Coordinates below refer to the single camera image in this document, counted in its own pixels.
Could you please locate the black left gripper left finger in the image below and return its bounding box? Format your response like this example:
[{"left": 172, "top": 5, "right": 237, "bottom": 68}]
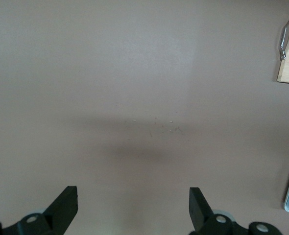
[{"left": 0, "top": 186, "right": 78, "bottom": 235}]

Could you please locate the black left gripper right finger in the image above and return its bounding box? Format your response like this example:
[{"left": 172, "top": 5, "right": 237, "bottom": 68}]
[{"left": 188, "top": 187, "right": 282, "bottom": 235}]

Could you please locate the brown table cover sheet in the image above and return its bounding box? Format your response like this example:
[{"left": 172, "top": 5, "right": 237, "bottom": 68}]
[{"left": 0, "top": 0, "right": 289, "bottom": 235}]

